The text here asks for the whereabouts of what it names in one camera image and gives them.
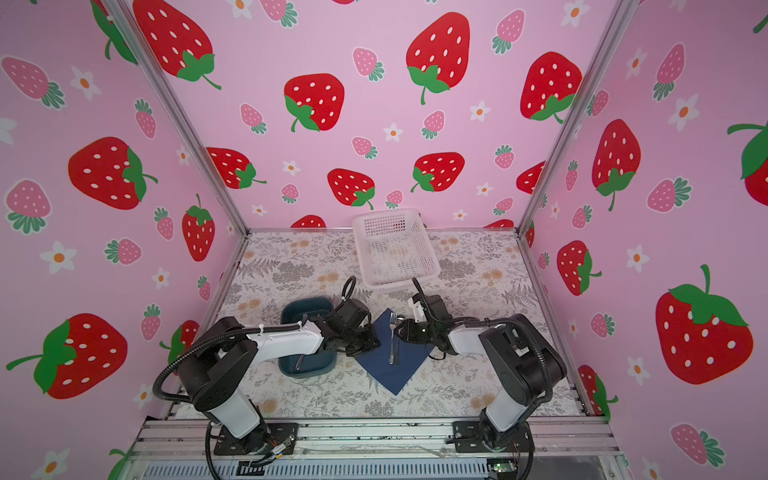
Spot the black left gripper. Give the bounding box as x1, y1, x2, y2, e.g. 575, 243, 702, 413
343, 322, 386, 355

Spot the dark blue paper napkin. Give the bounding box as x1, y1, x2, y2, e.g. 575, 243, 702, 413
357, 309, 434, 396

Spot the silver metal fork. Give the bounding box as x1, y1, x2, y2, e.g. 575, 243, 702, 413
388, 311, 397, 365

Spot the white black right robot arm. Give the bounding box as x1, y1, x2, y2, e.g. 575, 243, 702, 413
395, 294, 567, 451

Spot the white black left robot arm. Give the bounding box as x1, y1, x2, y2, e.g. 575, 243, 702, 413
152, 297, 381, 457

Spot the dark teal plastic tray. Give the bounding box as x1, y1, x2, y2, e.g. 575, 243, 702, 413
278, 297, 337, 379

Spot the white perforated plastic basket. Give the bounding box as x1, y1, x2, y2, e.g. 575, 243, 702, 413
352, 209, 441, 293

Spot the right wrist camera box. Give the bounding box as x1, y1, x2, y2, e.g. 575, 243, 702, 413
408, 298, 427, 323

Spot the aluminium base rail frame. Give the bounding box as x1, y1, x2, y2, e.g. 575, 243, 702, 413
110, 417, 633, 479

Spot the aluminium corner post right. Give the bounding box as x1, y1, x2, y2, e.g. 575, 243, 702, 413
517, 0, 639, 239

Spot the aluminium corner post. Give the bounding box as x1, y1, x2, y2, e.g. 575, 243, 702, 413
104, 0, 250, 238
517, 0, 639, 239

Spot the aluminium corner post left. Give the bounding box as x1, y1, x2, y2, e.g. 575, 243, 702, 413
104, 0, 250, 238

